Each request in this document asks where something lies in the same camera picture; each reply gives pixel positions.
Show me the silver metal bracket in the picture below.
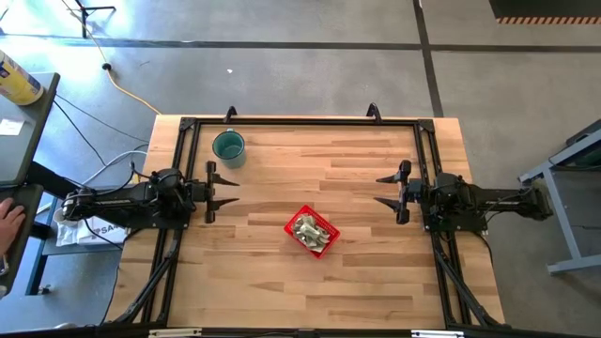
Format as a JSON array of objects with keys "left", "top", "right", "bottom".
[
  {"left": 410, "top": 330, "right": 466, "bottom": 338},
  {"left": 148, "top": 328, "right": 203, "bottom": 338}
]

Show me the yellow wipes canister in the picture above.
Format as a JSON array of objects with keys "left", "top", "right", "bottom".
[{"left": 0, "top": 49, "right": 46, "bottom": 107}]

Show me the red plastic slotted basket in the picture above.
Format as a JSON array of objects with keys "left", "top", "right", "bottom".
[{"left": 283, "top": 204, "right": 342, "bottom": 261}]

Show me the green mug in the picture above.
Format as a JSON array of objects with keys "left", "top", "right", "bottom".
[{"left": 211, "top": 129, "right": 248, "bottom": 170}]

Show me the black floor cable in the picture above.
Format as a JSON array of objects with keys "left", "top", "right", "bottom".
[
  {"left": 53, "top": 93, "right": 150, "bottom": 144},
  {"left": 53, "top": 100, "right": 109, "bottom": 168}
]

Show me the white paper label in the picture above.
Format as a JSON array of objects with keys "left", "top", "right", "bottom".
[{"left": 0, "top": 117, "right": 25, "bottom": 137}]

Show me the grey blue metal table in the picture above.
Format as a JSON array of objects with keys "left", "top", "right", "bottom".
[{"left": 517, "top": 119, "right": 601, "bottom": 276}]

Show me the black diagonal support beam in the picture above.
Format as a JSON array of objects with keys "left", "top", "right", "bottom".
[{"left": 26, "top": 161, "right": 69, "bottom": 192}]

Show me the yellow extension cable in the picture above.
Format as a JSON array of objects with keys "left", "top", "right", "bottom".
[{"left": 59, "top": 0, "right": 163, "bottom": 116}]

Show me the dark grey side desk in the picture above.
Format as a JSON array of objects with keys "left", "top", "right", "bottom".
[{"left": 0, "top": 71, "right": 62, "bottom": 298}]

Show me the white cable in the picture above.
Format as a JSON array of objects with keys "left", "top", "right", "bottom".
[{"left": 83, "top": 148, "right": 150, "bottom": 187}]

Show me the black mat orange striped edge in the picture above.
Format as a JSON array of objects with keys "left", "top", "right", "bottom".
[{"left": 487, "top": 0, "right": 601, "bottom": 26}]

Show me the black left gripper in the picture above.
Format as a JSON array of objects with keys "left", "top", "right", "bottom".
[{"left": 190, "top": 161, "right": 240, "bottom": 225}]

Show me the black aluminium table frame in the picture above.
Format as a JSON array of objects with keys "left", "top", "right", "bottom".
[{"left": 100, "top": 115, "right": 511, "bottom": 338}]

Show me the black tripod stand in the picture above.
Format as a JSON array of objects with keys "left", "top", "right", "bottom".
[{"left": 69, "top": 0, "right": 117, "bottom": 39}]

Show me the person's hand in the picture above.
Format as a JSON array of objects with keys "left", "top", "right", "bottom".
[{"left": 0, "top": 196, "right": 27, "bottom": 257}]

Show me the white printed paper bag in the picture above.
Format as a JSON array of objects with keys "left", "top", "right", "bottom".
[{"left": 55, "top": 220, "right": 135, "bottom": 248}]

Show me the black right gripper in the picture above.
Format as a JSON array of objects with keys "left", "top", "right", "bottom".
[{"left": 374, "top": 159, "right": 426, "bottom": 225}]

